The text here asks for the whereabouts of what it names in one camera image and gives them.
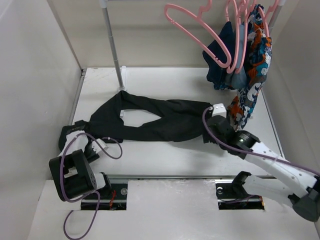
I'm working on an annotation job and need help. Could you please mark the black trousers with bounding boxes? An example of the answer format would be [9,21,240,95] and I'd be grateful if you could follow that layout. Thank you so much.
[86,91,211,142]

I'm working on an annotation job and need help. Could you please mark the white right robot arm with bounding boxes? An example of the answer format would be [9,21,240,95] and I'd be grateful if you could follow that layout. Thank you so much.
[202,115,320,222]

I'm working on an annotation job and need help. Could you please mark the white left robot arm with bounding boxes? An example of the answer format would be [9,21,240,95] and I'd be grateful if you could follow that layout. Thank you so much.
[48,120,112,202]

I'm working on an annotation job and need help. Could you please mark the pink hanger with navy garment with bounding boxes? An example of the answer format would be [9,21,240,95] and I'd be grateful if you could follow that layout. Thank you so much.
[224,0,249,74]

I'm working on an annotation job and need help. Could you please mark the empty pink hanger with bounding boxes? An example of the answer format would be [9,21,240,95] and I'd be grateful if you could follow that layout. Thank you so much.
[164,0,232,69]

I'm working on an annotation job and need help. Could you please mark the pink hanger with patterned garment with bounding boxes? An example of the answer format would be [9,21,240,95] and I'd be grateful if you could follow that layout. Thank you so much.
[246,0,275,37]

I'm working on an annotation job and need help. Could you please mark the navy blue hanging garment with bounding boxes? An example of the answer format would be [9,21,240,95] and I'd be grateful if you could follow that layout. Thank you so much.
[202,21,236,90]

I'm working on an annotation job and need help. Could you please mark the grey blue hanging garment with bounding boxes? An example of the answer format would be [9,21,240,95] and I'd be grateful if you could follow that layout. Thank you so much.
[224,24,247,89]

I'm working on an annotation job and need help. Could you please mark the white rack left foot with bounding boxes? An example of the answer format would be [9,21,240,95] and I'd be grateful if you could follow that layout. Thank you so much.
[118,65,127,119]

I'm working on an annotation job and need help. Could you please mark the patterned orange teal garment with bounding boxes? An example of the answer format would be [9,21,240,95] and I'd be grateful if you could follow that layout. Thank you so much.
[226,3,272,132]

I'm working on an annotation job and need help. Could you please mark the silver rack right pole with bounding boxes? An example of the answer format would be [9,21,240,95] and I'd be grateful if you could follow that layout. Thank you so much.
[266,0,286,29]

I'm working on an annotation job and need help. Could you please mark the silver rack pole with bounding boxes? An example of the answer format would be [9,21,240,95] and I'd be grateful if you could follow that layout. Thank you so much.
[99,0,126,91]
[266,0,286,29]

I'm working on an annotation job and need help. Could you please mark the silver rack left pole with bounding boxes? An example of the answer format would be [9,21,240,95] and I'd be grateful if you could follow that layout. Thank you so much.
[99,0,126,91]

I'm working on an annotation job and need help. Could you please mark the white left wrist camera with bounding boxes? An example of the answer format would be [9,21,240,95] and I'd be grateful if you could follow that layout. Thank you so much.
[91,138,108,153]

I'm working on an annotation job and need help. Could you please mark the metal rail strip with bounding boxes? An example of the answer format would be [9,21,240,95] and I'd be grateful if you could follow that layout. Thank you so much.
[104,174,276,181]

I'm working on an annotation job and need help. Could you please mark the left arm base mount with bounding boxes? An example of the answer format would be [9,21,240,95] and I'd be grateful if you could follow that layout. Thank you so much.
[80,179,128,211]

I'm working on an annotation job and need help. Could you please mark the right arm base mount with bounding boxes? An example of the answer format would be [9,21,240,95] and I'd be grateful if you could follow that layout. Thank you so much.
[215,182,265,210]

